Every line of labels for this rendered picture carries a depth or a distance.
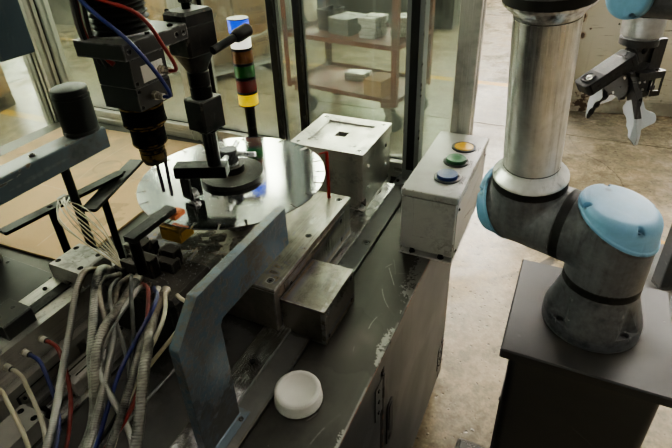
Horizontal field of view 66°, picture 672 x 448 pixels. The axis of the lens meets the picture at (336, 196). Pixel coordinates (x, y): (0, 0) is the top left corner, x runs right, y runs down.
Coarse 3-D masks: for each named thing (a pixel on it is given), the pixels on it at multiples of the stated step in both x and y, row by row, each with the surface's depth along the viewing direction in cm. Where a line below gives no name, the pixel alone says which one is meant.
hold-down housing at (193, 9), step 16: (176, 16) 67; (192, 16) 68; (208, 16) 70; (192, 32) 69; (208, 32) 71; (176, 48) 70; (192, 48) 69; (208, 48) 72; (192, 64) 71; (208, 64) 74; (192, 80) 73; (208, 80) 74; (192, 96) 75; (208, 96) 75; (192, 112) 76; (208, 112) 75; (192, 128) 77; (208, 128) 76
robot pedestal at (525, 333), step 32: (544, 288) 93; (512, 320) 87; (544, 320) 86; (512, 352) 81; (544, 352) 81; (576, 352) 80; (640, 352) 80; (512, 384) 86; (544, 384) 83; (576, 384) 81; (608, 384) 76; (640, 384) 75; (512, 416) 90; (544, 416) 87; (576, 416) 84; (608, 416) 81; (640, 416) 78
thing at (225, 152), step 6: (234, 144) 91; (204, 150) 90; (222, 150) 89; (228, 150) 88; (234, 150) 88; (222, 156) 89; (228, 156) 88; (234, 156) 89; (240, 156) 89; (246, 156) 89; (252, 156) 88; (234, 162) 89
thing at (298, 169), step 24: (240, 144) 103; (264, 144) 103; (288, 144) 102; (264, 168) 94; (288, 168) 93; (312, 168) 93; (144, 192) 88; (168, 192) 88; (216, 192) 87; (240, 192) 87; (264, 192) 86; (288, 192) 86; (312, 192) 86; (192, 216) 81; (216, 216) 81; (240, 216) 80; (264, 216) 80
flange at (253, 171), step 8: (240, 160) 91; (248, 160) 95; (256, 160) 95; (232, 168) 89; (240, 168) 90; (248, 168) 92; (256, 168) 92; (232, 176) 89; (240, 176) 89; (248, 176) 89; (256, 176) 89; (208, 184) 88; (216, 184) 87; (224, 184) 87; (232, 184) 87; (240, 184) 87; (248, 184) 88
